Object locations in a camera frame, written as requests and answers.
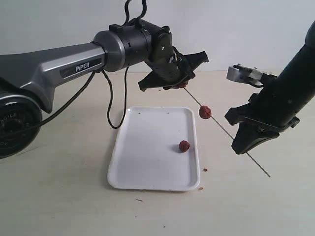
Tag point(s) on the white plastic tray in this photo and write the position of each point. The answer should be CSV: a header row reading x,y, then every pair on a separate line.
x,y
146,154

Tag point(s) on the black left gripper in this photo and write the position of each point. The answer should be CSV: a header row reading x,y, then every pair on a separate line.
x,y
171,71

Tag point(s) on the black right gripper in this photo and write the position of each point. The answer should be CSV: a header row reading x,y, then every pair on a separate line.
x,y
253,130

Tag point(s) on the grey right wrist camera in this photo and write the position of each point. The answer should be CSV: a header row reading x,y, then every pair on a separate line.
x,y
250,76

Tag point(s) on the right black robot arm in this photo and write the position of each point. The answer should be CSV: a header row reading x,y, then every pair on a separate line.
x,y
281,98

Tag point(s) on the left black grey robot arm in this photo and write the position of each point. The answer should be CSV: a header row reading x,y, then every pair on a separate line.
x,y
35,87

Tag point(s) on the thin metal skewer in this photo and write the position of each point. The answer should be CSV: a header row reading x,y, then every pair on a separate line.
x,y
226,132

